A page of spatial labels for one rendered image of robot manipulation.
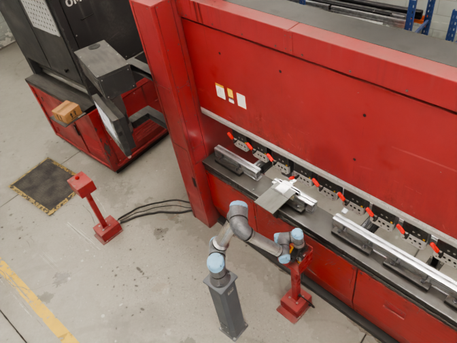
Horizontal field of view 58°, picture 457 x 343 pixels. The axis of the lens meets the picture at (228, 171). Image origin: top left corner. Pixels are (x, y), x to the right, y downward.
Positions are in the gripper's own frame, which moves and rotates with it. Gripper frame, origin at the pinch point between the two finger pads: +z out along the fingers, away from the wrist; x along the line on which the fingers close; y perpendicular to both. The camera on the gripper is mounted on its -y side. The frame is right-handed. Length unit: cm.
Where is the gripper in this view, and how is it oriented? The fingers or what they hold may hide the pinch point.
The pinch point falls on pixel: (298, 260)
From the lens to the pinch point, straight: 309.3
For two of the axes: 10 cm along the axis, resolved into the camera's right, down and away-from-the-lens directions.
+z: 1.9, 6.5, 7.3
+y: 6.9, -6.2, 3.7
